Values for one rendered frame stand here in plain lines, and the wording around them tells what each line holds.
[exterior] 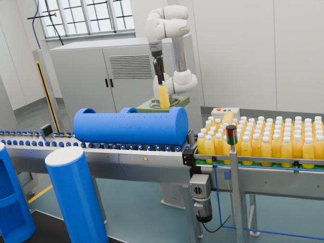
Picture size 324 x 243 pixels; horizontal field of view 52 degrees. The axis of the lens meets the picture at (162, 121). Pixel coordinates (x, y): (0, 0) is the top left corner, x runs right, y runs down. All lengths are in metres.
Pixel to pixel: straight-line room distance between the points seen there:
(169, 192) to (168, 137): 1.13
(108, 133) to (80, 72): 2.53
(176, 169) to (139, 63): 2.05
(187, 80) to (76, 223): 1.48
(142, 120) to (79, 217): 0.86
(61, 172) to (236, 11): 3.35
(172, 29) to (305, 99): 3.02
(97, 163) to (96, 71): 2.21
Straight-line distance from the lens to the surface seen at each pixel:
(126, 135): 2.47
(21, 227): 3.56
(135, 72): 4.29
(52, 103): 3.36
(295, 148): 2.18
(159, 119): 2.34
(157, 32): 2.23
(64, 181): 2.47
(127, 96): 4.51
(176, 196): 3.34
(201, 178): 2.22
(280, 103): 5.00
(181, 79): 2.91
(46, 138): 3.10
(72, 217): 2.64
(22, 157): 3.27
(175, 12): 2.76
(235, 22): 4.89
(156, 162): 2.48
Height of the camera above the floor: 2.05
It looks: 22 degrees down
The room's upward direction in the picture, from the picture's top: 10 degrees counter-clockwise
